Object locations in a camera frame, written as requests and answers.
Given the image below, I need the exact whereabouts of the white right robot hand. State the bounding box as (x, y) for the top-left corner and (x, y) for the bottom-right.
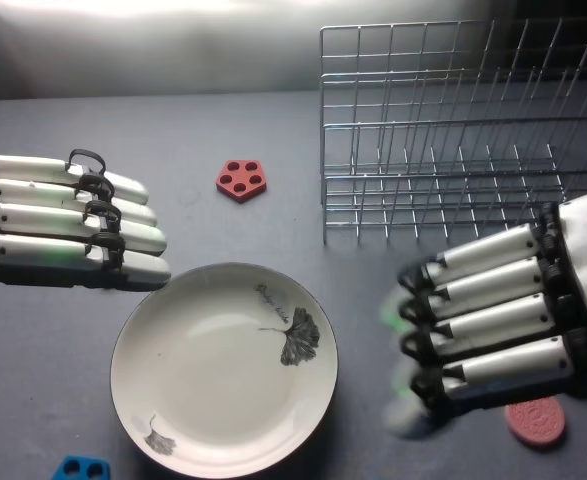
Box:
(380, 187), (587, 442)

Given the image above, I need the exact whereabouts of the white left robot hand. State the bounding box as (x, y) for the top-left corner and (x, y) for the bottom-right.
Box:
(0, 137), (173, 469)

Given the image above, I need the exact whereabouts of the white plate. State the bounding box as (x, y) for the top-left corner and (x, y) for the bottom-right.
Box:
(110, 262), (341, 465)

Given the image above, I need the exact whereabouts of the pink sandwich cookie toy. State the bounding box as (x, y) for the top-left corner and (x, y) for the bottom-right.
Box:
(503, 397), (568, 454)

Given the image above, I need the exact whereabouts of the grey tablecloth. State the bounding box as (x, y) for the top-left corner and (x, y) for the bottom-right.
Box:
(0, 89), (587, 480)

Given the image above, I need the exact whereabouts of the white backdrop curtain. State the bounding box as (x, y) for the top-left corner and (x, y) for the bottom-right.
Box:
(0, 0), (587, 104)

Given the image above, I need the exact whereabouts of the red pentagon block with holes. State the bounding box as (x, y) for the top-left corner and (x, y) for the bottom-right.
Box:
(215, 158), (268, 204)

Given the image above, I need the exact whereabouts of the blue block with holes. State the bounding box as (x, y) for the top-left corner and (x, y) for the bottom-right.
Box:
(51, 454), (112, 480)

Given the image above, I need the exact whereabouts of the metal wire dish rack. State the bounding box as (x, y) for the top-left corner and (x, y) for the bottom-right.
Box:
(319, 17), (587, 246)

